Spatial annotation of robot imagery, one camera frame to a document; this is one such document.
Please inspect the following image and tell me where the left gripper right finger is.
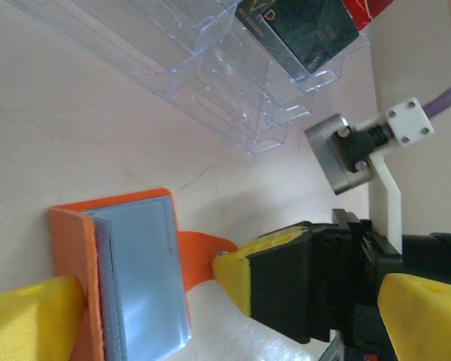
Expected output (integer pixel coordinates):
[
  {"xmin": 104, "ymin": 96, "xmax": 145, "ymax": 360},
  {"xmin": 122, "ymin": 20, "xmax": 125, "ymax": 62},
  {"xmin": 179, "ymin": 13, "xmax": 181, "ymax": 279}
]
[{"xmin": 377, "ymin": 272, "xmax": 451, "ymax": 361}]

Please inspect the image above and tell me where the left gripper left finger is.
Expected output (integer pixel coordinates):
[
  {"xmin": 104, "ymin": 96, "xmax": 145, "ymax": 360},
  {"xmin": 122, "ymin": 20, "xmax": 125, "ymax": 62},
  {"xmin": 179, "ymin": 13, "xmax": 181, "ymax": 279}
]
[{"xmin": 0, "ymin": 275, "xmax": 88, "ymax": 361}]

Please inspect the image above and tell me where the orange card holder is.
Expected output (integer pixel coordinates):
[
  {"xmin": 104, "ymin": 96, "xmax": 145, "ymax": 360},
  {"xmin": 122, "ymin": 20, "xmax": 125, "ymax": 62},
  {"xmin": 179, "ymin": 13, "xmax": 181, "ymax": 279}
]
[{"xmin": 47, "ymin": 187, "xmax": 237, "ymax": 361}]

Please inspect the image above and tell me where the clear acrylic card stand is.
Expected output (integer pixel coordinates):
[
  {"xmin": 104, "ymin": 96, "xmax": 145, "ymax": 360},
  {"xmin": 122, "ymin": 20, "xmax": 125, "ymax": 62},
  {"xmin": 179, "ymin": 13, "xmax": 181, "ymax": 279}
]
[{"xmin": 5, "ymin": 0, "xmax": 373, "ymax": 156}]

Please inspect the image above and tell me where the black VIP card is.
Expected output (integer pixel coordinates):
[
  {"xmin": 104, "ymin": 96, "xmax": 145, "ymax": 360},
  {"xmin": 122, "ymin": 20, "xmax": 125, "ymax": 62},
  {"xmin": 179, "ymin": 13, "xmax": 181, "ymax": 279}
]
[{"xmin": 235, "ymin": 0, "xmax": 361, "ymax": 75}]

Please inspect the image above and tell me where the red VIP card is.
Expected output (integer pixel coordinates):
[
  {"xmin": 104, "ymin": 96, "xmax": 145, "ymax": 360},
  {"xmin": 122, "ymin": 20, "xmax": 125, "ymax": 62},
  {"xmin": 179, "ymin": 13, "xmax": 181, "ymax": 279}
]
[{"xmin": 340, "ymin": 0, "xmax": 399, "ymax": 34}]

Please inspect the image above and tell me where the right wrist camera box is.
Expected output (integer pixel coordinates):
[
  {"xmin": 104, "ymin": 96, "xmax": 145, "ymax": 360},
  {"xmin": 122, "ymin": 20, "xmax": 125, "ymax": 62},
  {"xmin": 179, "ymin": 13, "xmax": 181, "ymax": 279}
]
[{"xmin": 303, "ymin": 96, "xmax": 436, "ymax": 260}]

